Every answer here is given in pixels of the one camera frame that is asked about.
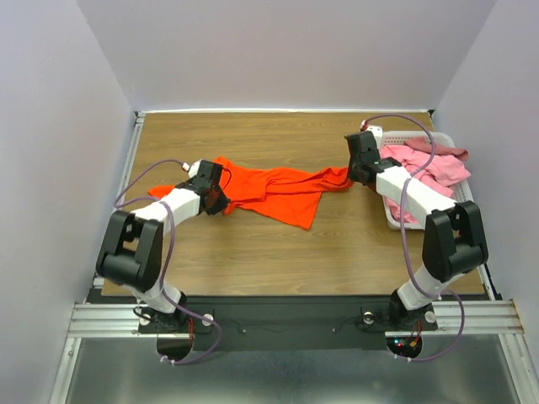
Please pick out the light pink t shirt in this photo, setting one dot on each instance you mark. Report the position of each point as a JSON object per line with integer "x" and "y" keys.
{"x": 441, "y": 174}

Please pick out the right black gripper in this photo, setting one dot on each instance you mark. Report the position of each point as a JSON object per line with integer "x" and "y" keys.
{"x": 357, "y": 172}

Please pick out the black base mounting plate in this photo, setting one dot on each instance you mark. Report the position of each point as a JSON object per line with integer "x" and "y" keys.
{"x": 282, "y": 323}

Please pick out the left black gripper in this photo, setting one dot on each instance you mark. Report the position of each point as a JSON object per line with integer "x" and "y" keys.
{"x": 222, "y": 203}

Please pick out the dusty rose t shirt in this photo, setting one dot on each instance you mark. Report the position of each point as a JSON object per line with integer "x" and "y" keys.
{"x": 423, "y": 145}

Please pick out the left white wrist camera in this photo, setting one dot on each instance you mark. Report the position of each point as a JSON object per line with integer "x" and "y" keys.
{"x": 191, "y": 169}

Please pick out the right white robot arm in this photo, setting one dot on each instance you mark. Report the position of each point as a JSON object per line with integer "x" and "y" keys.
{"x": 454, "y": 240}

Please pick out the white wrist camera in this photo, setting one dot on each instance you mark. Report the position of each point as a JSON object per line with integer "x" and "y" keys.
{"x": 376, "y": 130}
{"x": 191, "y": 169}

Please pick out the white plastic laundry basket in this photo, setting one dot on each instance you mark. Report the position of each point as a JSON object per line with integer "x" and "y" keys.
{"x": 461, "y": 191}

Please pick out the orange t shirt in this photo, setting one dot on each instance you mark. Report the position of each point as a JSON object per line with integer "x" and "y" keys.
{"x": 284, "y": 194}

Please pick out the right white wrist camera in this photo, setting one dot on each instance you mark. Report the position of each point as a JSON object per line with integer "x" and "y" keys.
{"x": 376, "y": 130}

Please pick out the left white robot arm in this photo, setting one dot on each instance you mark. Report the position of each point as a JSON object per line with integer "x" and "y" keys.
{"x": 137, "y": 245}

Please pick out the aluminium frame rail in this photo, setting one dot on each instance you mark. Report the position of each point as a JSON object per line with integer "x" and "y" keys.
{"x": 96, "y": 321}

